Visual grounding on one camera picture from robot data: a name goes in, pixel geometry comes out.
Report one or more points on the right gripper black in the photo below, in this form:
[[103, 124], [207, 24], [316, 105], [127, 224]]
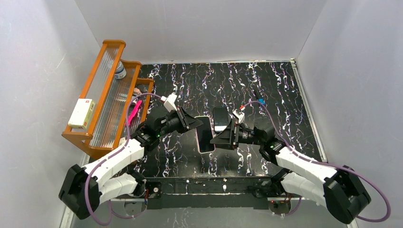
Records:
[[235, 134]]

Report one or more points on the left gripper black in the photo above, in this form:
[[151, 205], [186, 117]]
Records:
[[182, 119]]

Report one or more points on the beige phone case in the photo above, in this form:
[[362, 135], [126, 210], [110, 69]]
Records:
[[204, 134]]

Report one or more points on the black phone case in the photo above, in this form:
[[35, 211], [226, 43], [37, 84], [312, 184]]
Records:
[[221, 119]]

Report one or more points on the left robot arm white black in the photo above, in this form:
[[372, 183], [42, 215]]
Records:
[[85, 188]]

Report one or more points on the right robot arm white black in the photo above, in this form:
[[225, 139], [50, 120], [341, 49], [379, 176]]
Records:
[[338, 190]]

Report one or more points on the blue black marker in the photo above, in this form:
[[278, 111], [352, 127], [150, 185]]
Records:
[[258, 96]]

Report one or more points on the small pink white item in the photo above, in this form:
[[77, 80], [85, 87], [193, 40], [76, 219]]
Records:
[[137, 91]]

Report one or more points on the orange wooden shelf rack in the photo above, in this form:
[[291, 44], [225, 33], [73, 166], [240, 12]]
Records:
[[112, 97]]

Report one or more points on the white blue bottle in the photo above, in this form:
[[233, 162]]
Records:
[[120, 71]]

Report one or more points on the white red box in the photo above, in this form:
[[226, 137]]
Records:
[[81, 114]]

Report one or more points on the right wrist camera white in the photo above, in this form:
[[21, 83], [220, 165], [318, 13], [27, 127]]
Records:
[[239, 114]]

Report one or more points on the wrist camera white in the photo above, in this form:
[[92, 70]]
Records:
[[239, 114], [169, 102]]

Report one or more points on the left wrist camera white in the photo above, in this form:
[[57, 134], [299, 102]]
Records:
[[169, 102]]

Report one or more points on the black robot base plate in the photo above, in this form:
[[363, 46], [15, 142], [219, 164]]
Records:
[[216, 192]]

